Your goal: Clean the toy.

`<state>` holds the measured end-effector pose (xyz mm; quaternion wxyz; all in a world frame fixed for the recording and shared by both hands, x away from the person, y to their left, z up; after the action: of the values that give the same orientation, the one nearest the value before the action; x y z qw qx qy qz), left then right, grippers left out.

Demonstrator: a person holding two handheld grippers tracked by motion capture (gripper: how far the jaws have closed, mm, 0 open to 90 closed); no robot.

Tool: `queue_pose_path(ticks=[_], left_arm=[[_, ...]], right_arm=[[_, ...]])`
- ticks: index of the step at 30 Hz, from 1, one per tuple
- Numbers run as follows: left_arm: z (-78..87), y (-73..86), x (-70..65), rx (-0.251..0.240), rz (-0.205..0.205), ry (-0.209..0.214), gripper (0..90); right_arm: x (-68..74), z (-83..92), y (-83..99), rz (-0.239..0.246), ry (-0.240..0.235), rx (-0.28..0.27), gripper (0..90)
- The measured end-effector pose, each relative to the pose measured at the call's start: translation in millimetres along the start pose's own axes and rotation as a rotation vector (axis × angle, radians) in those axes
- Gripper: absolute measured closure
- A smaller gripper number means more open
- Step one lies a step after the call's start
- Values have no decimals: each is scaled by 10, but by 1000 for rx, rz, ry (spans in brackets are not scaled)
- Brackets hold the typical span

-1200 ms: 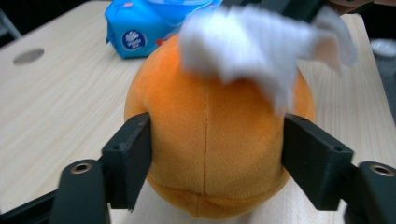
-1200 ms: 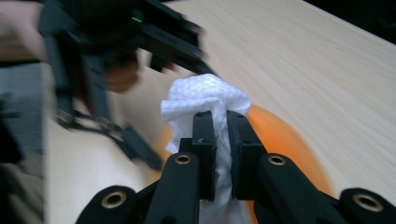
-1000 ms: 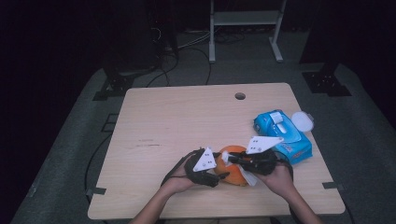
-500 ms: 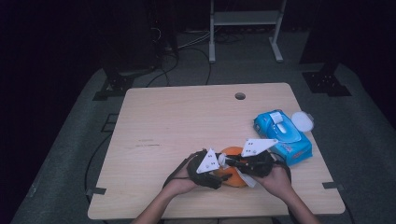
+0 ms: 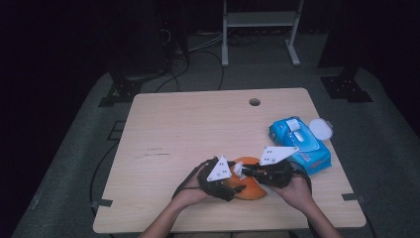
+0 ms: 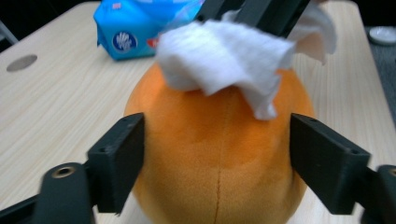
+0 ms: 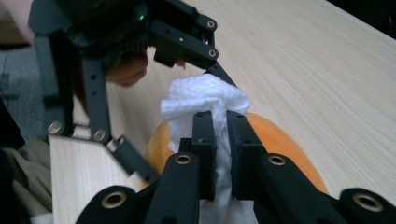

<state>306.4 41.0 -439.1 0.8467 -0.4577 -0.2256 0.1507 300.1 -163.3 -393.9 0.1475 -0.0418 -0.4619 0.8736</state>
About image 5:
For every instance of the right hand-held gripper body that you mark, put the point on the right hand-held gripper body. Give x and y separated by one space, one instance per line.
275 175

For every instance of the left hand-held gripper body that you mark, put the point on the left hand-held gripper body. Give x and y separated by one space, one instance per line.
218 173

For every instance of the white wet wipe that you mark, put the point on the white wet wipe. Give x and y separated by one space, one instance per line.
237 168

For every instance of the orange plush toy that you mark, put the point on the orange plush toy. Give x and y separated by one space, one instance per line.
251 190

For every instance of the blue wet wipes pack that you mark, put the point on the blue wet wipes pack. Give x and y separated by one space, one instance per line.
313 155

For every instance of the person's right hand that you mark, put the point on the person's right hand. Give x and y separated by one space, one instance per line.
295 193

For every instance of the person's left hand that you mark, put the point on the person's left hand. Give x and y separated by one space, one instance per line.
193 193

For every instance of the white round plastic lid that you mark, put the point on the white round plastic lid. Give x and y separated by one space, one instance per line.
320 129

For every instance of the grey tape strip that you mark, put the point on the grey tape strip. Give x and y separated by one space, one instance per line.
353 197
102 202

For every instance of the black stand base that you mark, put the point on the black stand base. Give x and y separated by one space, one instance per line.
124 91
345 89

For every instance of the white metal stand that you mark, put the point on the white metal stand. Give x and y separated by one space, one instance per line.
261 19

